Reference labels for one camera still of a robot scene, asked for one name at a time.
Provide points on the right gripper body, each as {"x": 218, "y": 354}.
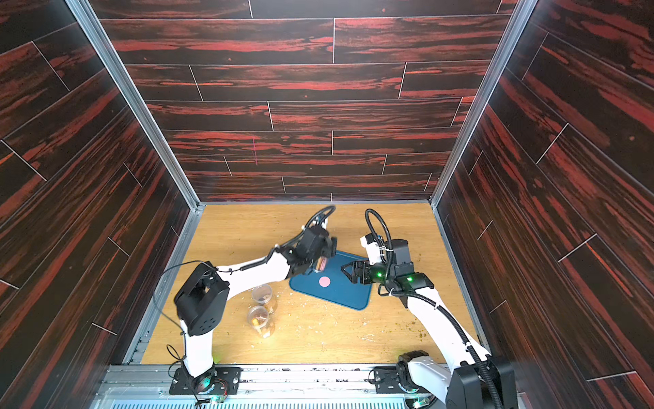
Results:
{"x": 361, "y": 273}

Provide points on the teal plastic tray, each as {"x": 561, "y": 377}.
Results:
{"x": 332, "y": 285}

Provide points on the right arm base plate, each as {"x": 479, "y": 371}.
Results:
{"x": 387, "y": 381}

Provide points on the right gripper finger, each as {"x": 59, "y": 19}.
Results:
{"x": 356, "y": 266}
{"x": 356, "y": 279}

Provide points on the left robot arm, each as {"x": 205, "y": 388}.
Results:
{"x": 201, "y": 302}

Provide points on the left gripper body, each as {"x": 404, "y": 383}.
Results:
{"x": 327, "y": 249}

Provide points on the middle clear jar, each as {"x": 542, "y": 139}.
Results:
{"x": 264, "y": 295}

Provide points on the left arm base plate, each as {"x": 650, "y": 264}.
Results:
{"x": 219, "y": 380}

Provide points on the pink round cookie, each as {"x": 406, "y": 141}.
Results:
{"x": 324, "y": 281}

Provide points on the near clear jar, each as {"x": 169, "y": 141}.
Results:
{"x": 261, "y": 321}

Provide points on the clear jar with cookies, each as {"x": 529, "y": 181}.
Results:
{"x": 319, "y": 265}

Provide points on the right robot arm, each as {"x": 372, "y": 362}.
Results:
{"x": 471, "y": 377}

